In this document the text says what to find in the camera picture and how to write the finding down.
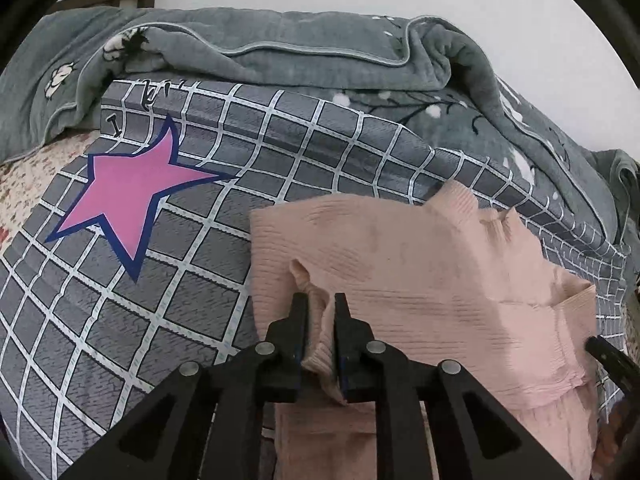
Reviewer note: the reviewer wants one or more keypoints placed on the beige speckled bed sheet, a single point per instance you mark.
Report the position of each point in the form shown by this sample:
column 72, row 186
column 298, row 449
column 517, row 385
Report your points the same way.
column 30, row 185

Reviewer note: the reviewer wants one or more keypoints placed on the grey checked star-print duvet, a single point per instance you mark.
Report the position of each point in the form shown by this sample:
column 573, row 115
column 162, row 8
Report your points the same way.
column 200, row 285

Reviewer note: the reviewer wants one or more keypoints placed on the grey floral blanket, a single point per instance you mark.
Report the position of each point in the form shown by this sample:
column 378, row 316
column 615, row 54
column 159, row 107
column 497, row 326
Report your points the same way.
column 300, row 60

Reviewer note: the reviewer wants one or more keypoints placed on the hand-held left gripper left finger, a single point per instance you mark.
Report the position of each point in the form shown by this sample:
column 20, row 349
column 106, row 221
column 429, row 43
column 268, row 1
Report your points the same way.
column 296, row 322

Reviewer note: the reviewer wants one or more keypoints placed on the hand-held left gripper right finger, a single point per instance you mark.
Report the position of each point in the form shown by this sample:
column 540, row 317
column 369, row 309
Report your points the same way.
column 342, row 322

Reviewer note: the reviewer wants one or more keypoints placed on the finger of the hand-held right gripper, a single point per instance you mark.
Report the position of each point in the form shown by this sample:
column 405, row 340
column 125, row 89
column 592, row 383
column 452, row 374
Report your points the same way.
column 607, row 355

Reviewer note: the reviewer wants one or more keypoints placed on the pink knitted sweater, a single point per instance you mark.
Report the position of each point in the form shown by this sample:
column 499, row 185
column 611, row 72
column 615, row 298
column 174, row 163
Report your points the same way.
column 425, row 270

